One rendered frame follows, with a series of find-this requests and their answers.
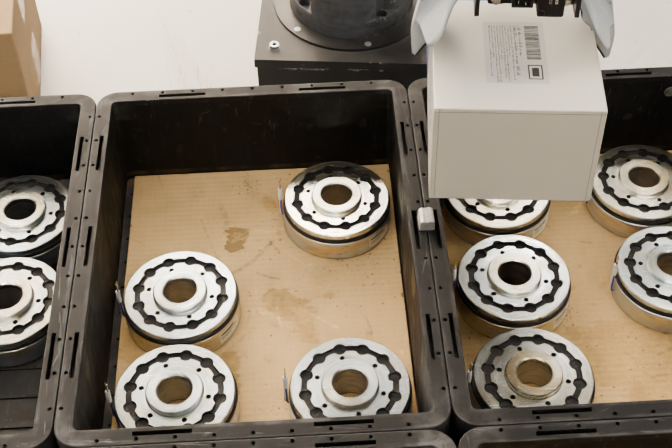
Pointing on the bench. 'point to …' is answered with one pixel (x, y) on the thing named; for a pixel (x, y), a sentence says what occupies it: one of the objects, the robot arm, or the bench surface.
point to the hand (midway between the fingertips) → (509, 48)
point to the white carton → (513, 104)
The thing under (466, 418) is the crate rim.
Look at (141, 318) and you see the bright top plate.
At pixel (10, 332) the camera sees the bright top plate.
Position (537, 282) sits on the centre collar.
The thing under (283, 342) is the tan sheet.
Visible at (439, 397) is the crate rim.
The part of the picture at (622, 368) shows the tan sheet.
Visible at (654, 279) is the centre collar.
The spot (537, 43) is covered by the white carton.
